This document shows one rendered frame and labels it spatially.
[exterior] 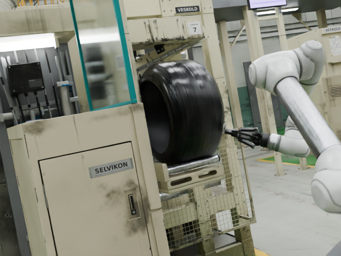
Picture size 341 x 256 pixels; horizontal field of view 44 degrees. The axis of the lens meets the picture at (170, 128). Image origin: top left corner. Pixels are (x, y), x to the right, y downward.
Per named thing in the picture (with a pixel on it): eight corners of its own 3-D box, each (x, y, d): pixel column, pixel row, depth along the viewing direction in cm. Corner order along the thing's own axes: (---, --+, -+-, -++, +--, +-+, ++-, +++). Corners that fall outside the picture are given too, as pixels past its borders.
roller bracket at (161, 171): (165, 183, 221) (162, 164, 220) (137, 177, 257) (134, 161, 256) (170, 181, 222) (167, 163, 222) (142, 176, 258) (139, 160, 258)
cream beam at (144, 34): (117, 46, 251) (113, 21, 250) (105, 54, 274) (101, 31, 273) (205, 36, 277) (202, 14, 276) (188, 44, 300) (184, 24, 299)
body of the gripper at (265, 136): (269, 137, 221) (251, 133, 223) (266, 151, 225) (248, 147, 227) (271, 130, 227) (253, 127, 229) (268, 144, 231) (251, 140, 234)
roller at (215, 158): (163, 166, 226) (160, 168, 230) (165, 174, 225) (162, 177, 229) (218, 153, 240) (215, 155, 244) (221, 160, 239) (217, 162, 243)
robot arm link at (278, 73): (402, 187, 128) (335, 204, 126) (385, 215, 140) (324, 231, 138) (292, 39, 179) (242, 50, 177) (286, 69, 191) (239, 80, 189)
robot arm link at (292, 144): (276, 157, 225) (281, 139, 233) (306, 164, 221) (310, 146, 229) (279, 144, 217) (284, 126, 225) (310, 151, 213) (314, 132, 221)
